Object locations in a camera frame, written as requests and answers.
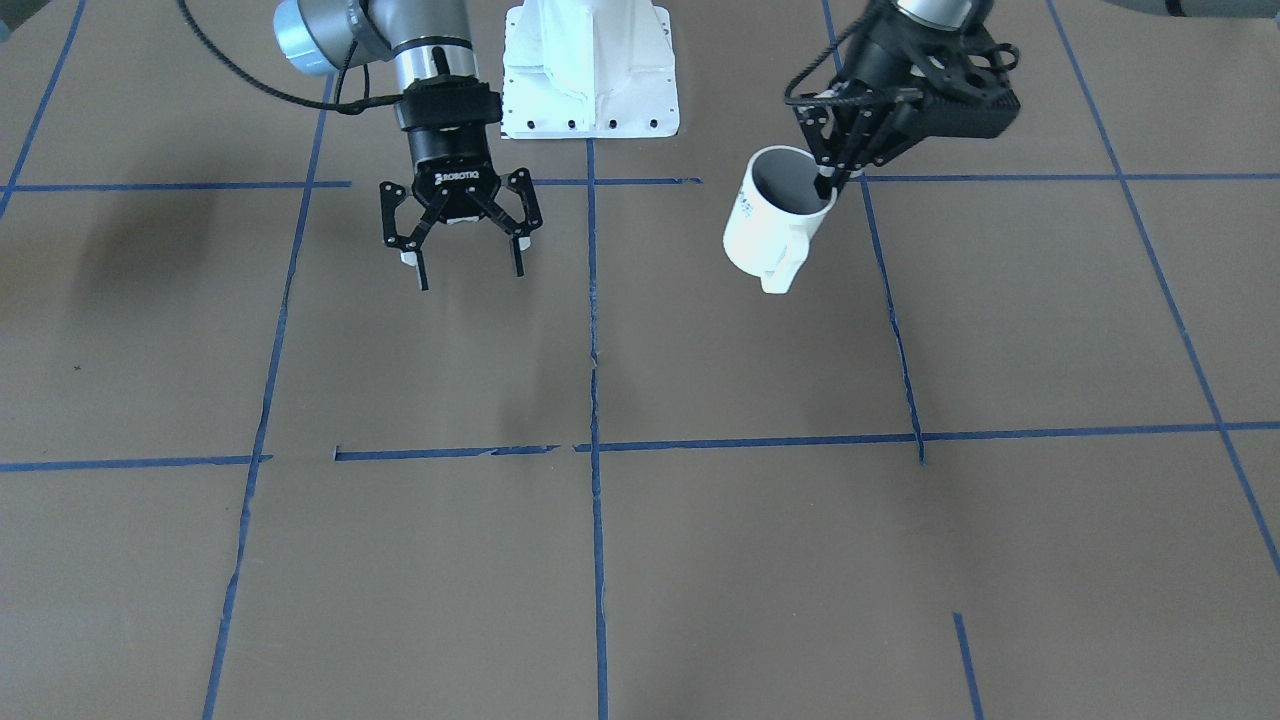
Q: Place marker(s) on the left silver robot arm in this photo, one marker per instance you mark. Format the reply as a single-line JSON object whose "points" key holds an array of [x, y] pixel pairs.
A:
{"points": [[934, 14]]}

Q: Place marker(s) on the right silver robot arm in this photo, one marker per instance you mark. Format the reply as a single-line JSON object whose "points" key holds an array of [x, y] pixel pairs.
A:
{"points": [[426, 41]]}

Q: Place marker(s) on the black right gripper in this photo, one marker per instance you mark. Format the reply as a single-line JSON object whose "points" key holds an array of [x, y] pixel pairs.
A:
{"points": [[452, 158]]}

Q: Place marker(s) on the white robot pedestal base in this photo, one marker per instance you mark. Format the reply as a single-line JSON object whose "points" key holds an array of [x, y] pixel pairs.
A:
{"points": [[589, 69]]}

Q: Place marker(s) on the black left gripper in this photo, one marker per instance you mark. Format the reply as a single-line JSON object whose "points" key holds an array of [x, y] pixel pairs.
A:
{"points": [[884, 55]]}

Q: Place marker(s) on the white ribbed cup with handle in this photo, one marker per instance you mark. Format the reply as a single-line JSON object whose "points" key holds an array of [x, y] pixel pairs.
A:
{"points": [[775, 216]]}

